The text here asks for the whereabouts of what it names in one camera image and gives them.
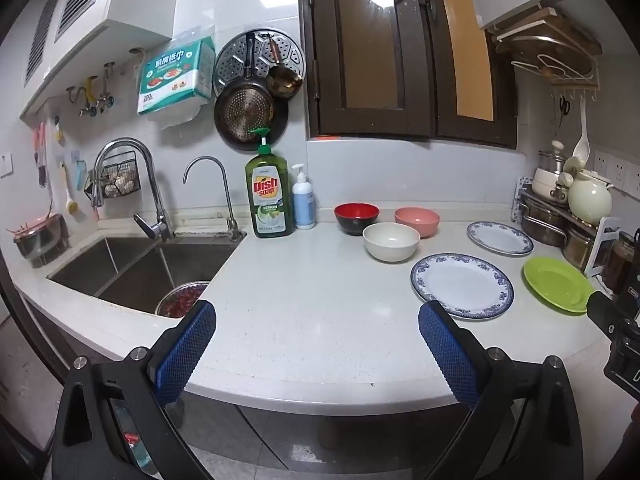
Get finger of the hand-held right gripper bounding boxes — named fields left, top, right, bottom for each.
left=586, top=291, right=623, bottom=335

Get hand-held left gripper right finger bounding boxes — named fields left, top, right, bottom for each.
left=418, top=301, right=586, bottom=480

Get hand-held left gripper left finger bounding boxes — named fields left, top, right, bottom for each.
left=51, top=300, right=217, bottom=480

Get small blue floral plate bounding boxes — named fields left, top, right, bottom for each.
left=467, top=221, right=534, bottom=256

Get red and black bowl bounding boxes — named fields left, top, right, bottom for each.
left=334, top=202, right=380, bottom=237

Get dark glass jar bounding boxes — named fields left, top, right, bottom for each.
left=602, top=232, right=636, bottom=293

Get green plate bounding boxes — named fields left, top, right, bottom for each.
left=523, top=257, right=596, bottom=315

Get steel colander with red food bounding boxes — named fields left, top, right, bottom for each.
left=155, top=281, right=211, bottom=319

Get small steel pot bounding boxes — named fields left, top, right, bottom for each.
left=562, top=227, right=598, bottom=271

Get large blue floral plate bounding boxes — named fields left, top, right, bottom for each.
left=410, top=254, right=515, bottom=321

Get steel double sink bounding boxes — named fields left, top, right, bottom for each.
left=47, top=232, right=246, bottom=320

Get large steel pot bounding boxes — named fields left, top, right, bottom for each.
left=522, top=200, right=568, bottom=247

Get cream ceramic kettle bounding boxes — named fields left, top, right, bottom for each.
left=567, top=170, right=615, bottom=226

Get white bowl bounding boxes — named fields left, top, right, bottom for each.
left=362, top=223, right=421, bottom=263

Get pink bowl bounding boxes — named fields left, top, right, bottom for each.
left=394, top=207, right=441, bottom=239

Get white pot rack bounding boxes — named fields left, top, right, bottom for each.
left=512, top=176, right=601, bottom=271

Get thin chrome water faucet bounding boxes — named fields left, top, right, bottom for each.
left=182, top=156, right=241, bottom=241

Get tall chrome kitchen faucet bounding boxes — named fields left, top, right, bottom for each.
left=92, top=138, right=175, bottom=242

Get white ladle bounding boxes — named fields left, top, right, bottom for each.
left=571, top=97, right=592, bottom=161

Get green dish soap bottle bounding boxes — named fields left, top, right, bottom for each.
left=245, top=127, right=296, bottom=239

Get white blue pump bottle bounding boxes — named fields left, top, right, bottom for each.
left=291, top=163, right=317, bottom=231

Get yellow headed dish brush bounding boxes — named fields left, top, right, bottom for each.
left=59, top=157, right=78, bottom=216

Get pink hanging utensils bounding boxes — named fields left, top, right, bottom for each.
left=32, top=122, right=51, bottom=188

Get black frying pan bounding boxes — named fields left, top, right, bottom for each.
left=214, top=32, right=291, bottom=152

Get paper towel pack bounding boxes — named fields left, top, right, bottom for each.
left=137, top=35, right=217, bottom=128

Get brass ladle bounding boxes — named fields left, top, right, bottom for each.
left=265, top=35, right=304, bottom=98

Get round steel steamer plate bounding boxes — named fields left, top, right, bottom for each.
left=214, top=29, right=306, bottom=98

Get white wall outlet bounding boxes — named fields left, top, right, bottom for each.
left=593, top=150, right=627, bottom=190

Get black wire basket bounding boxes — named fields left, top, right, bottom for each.
left=85, top=151, right=138, bottom=198

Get white wire wall rack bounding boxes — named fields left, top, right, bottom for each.
left=510, top=57, right=601, bottom=103

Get wall shelf with cutting boards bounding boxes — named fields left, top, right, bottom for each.
left=492, top=7, right=603, bottom=73

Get yellow wall hook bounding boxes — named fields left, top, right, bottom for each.
left=67, top=77, right=101, bottom=103

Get dark wooden window frame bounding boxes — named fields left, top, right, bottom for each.
left=297, top=0, right=518, bottom=148

